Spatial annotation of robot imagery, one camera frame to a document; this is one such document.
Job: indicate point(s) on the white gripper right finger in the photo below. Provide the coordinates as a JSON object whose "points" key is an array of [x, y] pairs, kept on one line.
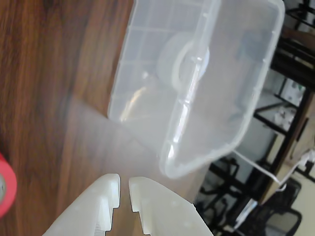
{"points": [[167, 216]]}

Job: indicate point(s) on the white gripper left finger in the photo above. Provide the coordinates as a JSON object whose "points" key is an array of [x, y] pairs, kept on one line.
{"points": [[93, 209]]}

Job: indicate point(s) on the white tape roll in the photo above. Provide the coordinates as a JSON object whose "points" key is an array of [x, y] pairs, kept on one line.
{"points": [[167, 61]]}

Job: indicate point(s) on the clear plastic box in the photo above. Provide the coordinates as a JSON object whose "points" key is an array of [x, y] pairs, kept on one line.
{"points": [[137, 49]]}

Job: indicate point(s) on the black office chair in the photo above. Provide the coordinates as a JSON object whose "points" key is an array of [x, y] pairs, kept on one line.
{"points": [[278, 216], [221, 186]]}

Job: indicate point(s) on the red tape roll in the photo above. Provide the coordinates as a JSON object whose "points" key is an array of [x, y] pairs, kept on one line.
{"points": [[8, 177]]}

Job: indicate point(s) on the black metal shelf rack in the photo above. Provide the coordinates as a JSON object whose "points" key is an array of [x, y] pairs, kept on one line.
{"points": [[299, 115]]}

